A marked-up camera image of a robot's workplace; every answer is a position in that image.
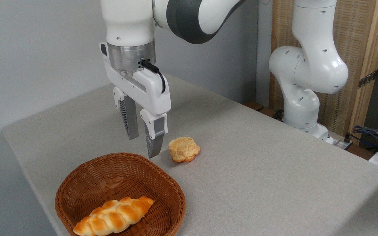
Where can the long braided bread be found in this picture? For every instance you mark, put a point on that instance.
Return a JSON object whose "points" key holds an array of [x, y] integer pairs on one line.
{"points": [[115, 214]]}

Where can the metal screen hinge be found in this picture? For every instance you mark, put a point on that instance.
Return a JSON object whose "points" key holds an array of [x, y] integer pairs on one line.
{"points": [[367, 79]]}

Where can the brown wooden base board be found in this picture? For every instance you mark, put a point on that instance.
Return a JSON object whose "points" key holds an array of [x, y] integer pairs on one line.
{"points": [[254, 105]]}

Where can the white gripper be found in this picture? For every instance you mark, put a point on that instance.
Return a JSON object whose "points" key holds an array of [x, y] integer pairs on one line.
{"points": [[151, 90]]}

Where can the round bread bun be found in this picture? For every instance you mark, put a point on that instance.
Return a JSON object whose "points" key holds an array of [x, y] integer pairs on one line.
{"points": [[183, 149]]}

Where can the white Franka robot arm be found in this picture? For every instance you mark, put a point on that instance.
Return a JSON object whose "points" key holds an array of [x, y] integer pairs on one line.
{"points": [[307, 65]]}

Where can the wooden woven folding screen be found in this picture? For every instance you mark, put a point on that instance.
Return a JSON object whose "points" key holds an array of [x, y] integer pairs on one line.
{"points": [[353, 32]]}

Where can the brown wicker basket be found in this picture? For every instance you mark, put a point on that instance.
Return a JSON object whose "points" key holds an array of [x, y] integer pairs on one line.
{"points": [[110, 177]]}

